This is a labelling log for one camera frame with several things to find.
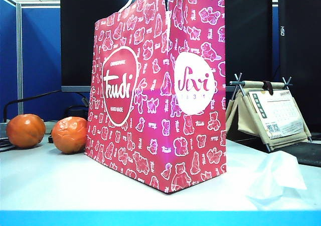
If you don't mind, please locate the red printed paper bag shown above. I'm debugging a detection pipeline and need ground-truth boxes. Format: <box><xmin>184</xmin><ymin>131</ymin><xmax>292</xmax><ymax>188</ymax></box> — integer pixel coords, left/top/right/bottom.
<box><xmin>84</xmin><ymin>0</ymin><xmax>228</xmax><ymax>194</ymax></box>

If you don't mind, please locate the wrinkled orange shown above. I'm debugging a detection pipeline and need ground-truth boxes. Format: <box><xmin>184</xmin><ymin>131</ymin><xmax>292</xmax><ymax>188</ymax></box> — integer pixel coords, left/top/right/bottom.
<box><xmin>51</xmin><ymin>116</ymin><xmax>88</xmax><ymax>154</ymax></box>

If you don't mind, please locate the smooth orange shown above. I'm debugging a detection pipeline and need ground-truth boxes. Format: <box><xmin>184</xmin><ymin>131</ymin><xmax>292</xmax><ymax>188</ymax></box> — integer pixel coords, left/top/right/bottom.
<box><xmin>6</xmin><ymin>114</ymin><xmax>46</xmax><ymax>149</ymax></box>

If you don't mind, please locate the black power adapter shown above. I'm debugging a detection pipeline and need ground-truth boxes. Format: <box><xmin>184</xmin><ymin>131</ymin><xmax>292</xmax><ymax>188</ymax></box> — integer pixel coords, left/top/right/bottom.
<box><xmin>65</xmin><ymin>104</ymin><xmax>89</xmax><ymax>119</ymax></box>

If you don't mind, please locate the large black computer monitor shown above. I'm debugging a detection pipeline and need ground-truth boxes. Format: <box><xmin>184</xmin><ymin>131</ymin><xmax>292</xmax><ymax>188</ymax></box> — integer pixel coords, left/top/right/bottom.
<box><xmin>60</xmin><ymin>0</ymin><xmax>273</xmax><ymax>93</ymax></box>

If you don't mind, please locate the beige canvas desk calendar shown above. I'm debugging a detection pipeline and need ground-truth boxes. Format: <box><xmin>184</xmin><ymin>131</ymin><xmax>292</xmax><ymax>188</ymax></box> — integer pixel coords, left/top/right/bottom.
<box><xmin>225</xmin><ymin>72</ymin><xmax>313</xmax><ymax>153</ymax></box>

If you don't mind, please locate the blue office partition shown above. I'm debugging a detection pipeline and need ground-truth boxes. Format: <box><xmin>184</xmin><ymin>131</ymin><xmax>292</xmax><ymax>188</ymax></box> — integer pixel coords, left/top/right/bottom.
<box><xmin>0</xmin><ymin>0</ymin><xmax>62</xmax><ymax>125</ymax></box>

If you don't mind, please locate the white crumpled tissue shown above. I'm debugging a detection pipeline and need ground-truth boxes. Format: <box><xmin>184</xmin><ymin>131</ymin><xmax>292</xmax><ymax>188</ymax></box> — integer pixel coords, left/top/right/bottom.
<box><xmin>245</xmin><ymin>150</ymin><xmax>308</xmax><ymax>206</ymax></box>

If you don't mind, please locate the black HSD monitor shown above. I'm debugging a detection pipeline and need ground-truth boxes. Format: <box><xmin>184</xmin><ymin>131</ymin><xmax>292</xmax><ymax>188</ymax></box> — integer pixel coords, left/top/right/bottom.
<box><xmin>278</xmin><ymin>0</ymin><xmax>321</xmax><ymax>126</ymax></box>

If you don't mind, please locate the black desk mat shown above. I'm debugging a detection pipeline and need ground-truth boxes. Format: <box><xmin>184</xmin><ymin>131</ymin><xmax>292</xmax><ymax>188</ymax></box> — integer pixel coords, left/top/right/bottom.
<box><xmin>273</xmin><ymin>142</ymin><xmax>321</xmax><ymax>168</ymax></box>

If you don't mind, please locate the black cable with ferrite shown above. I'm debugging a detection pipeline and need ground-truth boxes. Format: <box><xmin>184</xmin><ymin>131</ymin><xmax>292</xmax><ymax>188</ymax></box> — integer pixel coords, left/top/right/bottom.
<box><xmin>75</xmin><ymin>91</ymin><xmax>90</xmax><ymax>108</ymax></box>

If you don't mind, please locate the thick black cable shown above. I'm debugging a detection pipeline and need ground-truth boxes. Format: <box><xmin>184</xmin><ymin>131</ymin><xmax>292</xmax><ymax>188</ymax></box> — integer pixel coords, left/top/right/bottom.
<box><xmin>2</xmin><ymin>89</ymin><xmax>62</xmax><ymax>123</ymax></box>

